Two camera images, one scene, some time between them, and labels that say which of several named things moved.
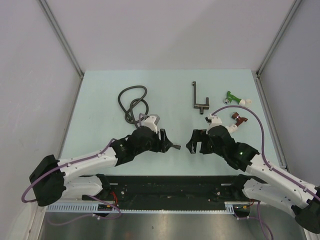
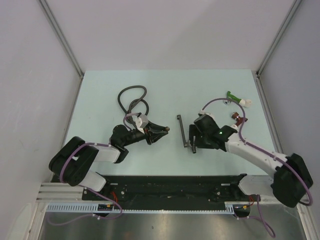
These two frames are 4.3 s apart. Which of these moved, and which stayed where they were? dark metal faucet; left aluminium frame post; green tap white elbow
Moved: dark metal faucet
Stayed: left aluminium frame post; green tap white elbow
